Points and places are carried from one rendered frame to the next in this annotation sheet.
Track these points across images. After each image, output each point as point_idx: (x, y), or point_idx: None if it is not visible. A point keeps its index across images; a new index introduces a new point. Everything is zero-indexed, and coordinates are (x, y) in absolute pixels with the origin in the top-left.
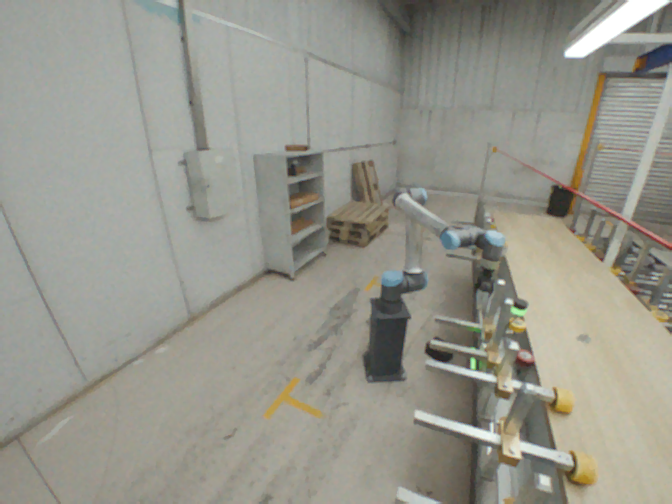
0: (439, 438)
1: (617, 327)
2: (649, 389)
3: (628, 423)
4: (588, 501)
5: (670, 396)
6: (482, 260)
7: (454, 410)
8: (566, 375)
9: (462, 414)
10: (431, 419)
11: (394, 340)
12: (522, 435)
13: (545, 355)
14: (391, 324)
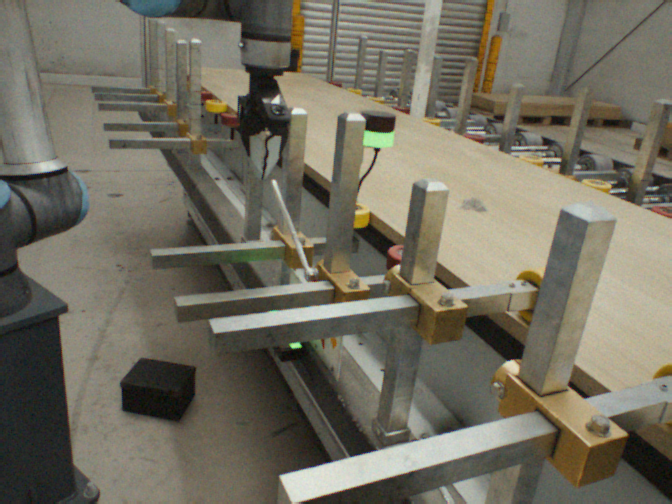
0: None
1: (500, 182)
2: (613, 245)
3: (643, 298)
4: None
5: (641, 245)
6: (248, 46)
7: (251, 503)
8: (500, 263)
9: (272, 502)
10: (349, 474)
11: (32, 397)
12: None
13: (441, 244)
14: (9, 348)
